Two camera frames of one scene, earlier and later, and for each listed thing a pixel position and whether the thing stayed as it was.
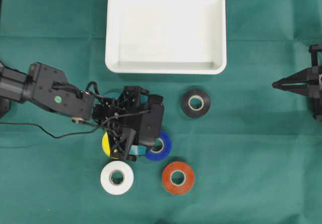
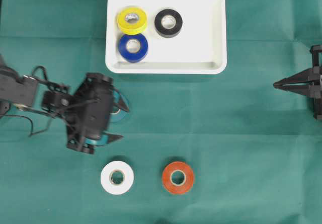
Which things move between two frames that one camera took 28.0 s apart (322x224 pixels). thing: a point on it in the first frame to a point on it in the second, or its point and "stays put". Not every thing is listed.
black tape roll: x=204 y=98 to x=168 y=23
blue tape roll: x=166 y=149 to x=139 y=55
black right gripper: x=314 y=75 stays put
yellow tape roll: x=105 y=145 to x=131 y=20
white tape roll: x=109 y=185 stays put
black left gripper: x=128 y=111 to x=87 y=112
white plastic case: x=169 y=29 stays put
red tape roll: x=181 y=167 stays put
